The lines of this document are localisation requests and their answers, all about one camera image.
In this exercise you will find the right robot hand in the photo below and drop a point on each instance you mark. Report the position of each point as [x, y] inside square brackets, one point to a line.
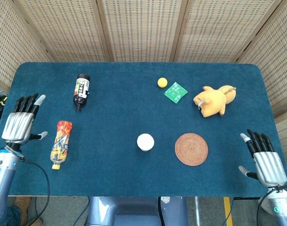
[269, 166]

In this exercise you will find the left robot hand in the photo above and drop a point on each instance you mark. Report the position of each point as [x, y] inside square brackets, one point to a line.
[17, 126]

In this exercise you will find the white paper cup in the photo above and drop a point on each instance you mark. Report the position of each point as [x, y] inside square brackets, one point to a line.
[145, 141]

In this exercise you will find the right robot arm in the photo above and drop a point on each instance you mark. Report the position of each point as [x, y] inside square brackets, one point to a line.
[282, 209]

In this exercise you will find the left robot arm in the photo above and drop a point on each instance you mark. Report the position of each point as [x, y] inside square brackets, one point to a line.
[2, 176]

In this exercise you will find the round woven coaster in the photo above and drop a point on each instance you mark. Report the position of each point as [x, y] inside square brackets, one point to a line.
[191, 149]

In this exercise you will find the yellow black clamp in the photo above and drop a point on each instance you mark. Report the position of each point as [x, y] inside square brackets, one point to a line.
[2, 100]

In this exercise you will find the white round floor base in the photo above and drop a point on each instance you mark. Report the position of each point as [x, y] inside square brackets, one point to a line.
[263, 204]

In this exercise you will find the orange label plastic bottle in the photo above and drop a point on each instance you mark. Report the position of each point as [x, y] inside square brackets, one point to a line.
[61, 146]

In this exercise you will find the yellow floor tape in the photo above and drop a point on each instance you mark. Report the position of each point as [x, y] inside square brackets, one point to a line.
[228, 212]

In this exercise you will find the dark tea bottle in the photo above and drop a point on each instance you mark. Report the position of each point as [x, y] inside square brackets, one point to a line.
[81, 94]

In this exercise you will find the tan leather boot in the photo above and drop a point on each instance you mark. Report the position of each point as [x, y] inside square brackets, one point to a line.
[35, 222]
[23, 207]

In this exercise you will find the yellow plush toy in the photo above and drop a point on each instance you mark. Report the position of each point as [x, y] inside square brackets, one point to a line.
[211, 101]

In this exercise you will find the blue jeans leg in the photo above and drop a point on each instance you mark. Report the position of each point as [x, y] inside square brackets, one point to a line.
[13, 216]

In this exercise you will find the blue table cloth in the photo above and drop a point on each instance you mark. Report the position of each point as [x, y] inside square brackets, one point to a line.
[110, 131]

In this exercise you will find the green sachet packet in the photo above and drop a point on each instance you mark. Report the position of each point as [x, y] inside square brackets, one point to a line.
[176, 92]

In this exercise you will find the yellow ball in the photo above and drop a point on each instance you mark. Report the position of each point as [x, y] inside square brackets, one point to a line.
[162, 82]

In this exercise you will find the blue grey robot torso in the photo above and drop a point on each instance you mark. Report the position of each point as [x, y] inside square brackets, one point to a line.
[134, 212]

